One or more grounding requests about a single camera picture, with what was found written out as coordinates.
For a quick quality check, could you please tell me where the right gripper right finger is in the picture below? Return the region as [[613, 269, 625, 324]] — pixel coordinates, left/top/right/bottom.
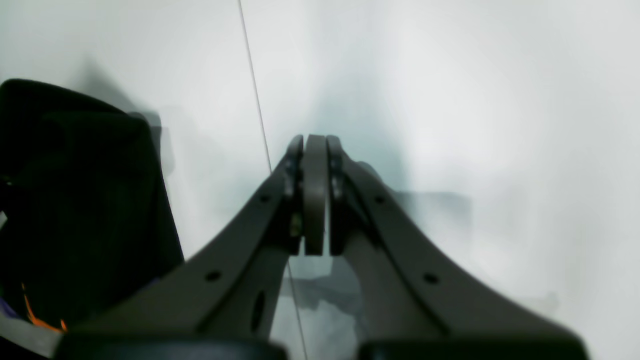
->
[[326, 136, 588, 360]]

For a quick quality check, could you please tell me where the black T-shirt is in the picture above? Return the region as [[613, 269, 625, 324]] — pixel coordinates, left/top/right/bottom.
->
[[1, 79, 185, 360]]

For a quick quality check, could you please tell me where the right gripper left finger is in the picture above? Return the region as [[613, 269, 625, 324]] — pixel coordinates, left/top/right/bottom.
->
[[55, 135, 328, 360]]

